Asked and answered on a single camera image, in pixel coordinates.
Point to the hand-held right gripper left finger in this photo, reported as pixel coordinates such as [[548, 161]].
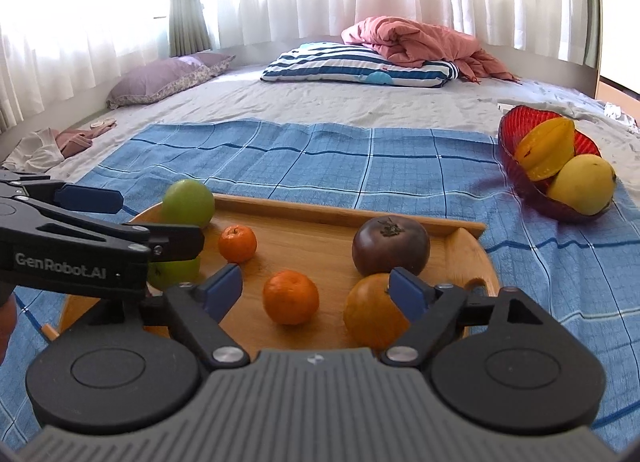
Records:
[[222, 292]]

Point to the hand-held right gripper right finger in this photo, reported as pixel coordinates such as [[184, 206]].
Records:
[[407, 292]]

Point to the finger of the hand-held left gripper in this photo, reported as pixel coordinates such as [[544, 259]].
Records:
[[90, 199], [175, 241]]

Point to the green mango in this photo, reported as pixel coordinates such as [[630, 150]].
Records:
[[172, 270]]

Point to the yellow-orange round fruit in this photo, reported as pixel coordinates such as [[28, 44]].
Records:
[[370, 314]]

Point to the dark purple tomato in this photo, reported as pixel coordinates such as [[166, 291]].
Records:
[[390, 249]]

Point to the orange mandarin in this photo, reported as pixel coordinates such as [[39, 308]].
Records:
[[290, 297], [237, 243]]

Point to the wooden serving tray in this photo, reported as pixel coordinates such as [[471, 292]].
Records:
[[310, 247]]

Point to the round green apple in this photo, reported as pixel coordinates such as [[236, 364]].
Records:
[[187, 202]]

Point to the pink garment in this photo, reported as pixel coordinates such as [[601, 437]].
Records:
[[75, 140]]

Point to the white garment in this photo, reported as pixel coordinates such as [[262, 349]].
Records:
[[30, 152]]

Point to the purple pillow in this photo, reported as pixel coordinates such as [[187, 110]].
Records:
[[155, 82]]

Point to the blue checked blanket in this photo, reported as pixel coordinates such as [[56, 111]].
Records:
[[300, 157]]

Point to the grey bed sheet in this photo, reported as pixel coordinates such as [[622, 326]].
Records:
[[300, 102]]

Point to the yellow starfruit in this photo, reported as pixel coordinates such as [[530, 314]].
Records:
[[545, 147]]

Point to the red ribbed bowl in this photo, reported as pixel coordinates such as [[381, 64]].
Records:
[[520, 121]]

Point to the yellow mango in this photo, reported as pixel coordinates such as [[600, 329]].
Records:
[[582, 184]]

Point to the small white box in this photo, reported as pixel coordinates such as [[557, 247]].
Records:
[[505, 105]]

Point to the blue white striped pillow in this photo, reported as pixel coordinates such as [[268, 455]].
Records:
[[325, 65]]

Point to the pink quilt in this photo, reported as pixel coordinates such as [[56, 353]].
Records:
[[415, 40]]

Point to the peach wooden bed frame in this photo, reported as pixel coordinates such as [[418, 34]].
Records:
[[620, 91]]

